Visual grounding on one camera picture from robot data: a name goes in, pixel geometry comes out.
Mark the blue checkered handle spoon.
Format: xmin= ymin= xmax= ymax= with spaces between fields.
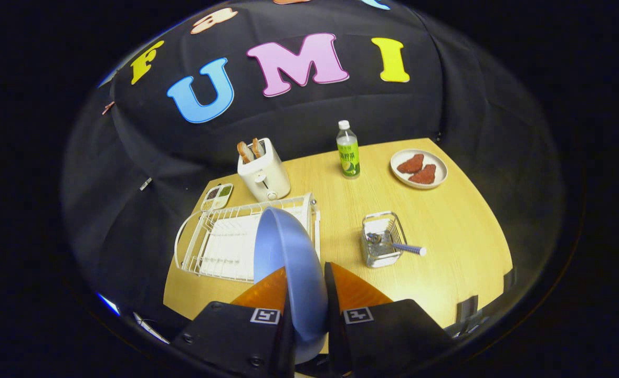
xmin=367 ymin=233 xmax=427 ymax=257

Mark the green label drink bottle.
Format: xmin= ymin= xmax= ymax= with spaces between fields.
xmin=336 ymin=120 xmax=361 ymax=180

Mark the white toaster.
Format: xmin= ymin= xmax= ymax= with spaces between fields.
xmin=237 ymin=138 xmax=291 ymax=203

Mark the red meat slice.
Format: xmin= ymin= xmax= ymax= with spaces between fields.
xmin=408 ymin=164 xmax=437 ymax=185
xmin=396 ymin=153 xmax=425 ymax=174

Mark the white round dish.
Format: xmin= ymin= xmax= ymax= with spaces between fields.
xmin=390 ymin=149 xmax=448 ymax=190

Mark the white ribbed drain tray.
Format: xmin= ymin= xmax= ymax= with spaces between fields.
xmin=200 ymin=213 xmax=310 ymax=281

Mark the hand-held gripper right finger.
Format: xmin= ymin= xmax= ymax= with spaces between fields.
xmin=324 ymin=261 xmax=454 ymax=378

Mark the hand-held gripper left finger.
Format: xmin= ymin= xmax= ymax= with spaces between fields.
xmin=170 ymin=267 xmax=297 ymax=378

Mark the divided seasoning tray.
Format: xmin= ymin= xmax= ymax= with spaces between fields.
xmin=201 ymin=183 xmax=234 ymax=212

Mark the blue plate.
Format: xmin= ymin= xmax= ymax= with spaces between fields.
xmin=253 ymin=206 xmax=329 ymax=364

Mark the metal mesh basket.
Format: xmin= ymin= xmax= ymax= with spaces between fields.
xmin=362 ymin=211 xmax=408 ymax=268

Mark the black backdrop cloth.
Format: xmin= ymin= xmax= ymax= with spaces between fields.
xmin=60 ymin=0 xmax=567 ymax=337

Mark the white wire dish rack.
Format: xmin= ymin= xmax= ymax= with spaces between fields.
xmin=174 ymin=193 xmax=321 ymax=283

